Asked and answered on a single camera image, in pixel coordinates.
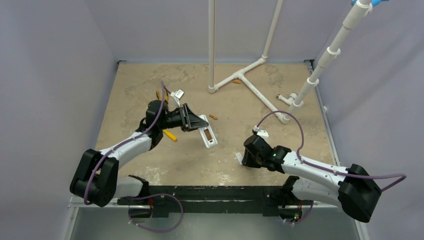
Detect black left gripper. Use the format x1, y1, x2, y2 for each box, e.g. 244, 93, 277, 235
158, 104, 208, 133

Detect white universal AC remote control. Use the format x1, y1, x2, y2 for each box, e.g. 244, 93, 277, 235
198, 114, 218, 149

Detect orange AAA battery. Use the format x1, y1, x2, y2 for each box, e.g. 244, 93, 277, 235
209, 114, 218, 120

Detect white remote battery cover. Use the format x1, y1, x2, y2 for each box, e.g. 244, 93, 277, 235
235, 152, 243, 165

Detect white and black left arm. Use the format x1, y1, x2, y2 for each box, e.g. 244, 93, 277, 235
69, 100, 209, 207

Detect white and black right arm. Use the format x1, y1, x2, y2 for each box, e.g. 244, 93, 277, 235
242, 134, 382, 223

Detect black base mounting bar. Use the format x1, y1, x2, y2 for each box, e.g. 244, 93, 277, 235
117, 177, 313, 221

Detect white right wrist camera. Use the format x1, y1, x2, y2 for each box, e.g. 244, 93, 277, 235
252, 125, 269, 141

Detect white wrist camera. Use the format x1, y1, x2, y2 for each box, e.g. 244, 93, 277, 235
170, 89, 185, 107
252, 125, 269, 141

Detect yellow handled screwdriver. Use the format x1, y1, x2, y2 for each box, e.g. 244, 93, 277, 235
162, 129, 178, 142

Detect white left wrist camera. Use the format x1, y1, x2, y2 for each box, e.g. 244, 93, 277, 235
170, 89, 185, 107

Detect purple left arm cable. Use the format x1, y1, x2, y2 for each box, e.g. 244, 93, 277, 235
83, 81, 171, 206

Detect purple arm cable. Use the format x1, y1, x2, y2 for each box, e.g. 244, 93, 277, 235
83, 81, 171, 206
255, 110, 407, 193

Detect yellow handled pliers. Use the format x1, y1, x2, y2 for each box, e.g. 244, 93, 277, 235
156, 90, 169, 103

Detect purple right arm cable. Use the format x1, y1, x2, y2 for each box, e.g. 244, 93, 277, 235
255, 110, 407, 193

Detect aluminium table frame rail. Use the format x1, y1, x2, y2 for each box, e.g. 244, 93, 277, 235
306, 59, 343, 170

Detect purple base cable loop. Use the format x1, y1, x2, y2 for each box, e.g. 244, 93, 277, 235
128, 194, 184, 234

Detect white PVC pipe frame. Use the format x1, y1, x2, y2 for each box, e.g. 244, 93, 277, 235
207, 0, 378, 124

